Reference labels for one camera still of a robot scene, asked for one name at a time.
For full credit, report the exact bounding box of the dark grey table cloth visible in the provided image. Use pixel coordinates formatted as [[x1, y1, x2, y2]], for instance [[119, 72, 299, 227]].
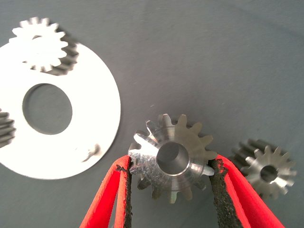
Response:
[[0, 0, 304, 228]]

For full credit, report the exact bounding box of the round metal plate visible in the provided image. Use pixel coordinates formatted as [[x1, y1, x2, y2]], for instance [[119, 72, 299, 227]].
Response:
[[0, 41, 122, 181]]

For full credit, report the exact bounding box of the small steel gear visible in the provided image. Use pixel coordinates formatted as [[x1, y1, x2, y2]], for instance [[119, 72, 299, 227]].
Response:
[[9, 16, 79, 76], [0, 108, 17, 149], [127, 114, 218, 205]]

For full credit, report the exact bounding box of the large steel gear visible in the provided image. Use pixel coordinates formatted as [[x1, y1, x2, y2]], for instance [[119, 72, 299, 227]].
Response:
[[229, 139, 297, 200]]

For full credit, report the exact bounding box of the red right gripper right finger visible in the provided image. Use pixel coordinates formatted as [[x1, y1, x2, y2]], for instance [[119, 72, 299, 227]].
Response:
[[209, 154, 285, 228]]

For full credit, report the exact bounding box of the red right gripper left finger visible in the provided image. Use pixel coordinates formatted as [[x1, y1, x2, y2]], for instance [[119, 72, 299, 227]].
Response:
[[79, 154, 133, 228]]

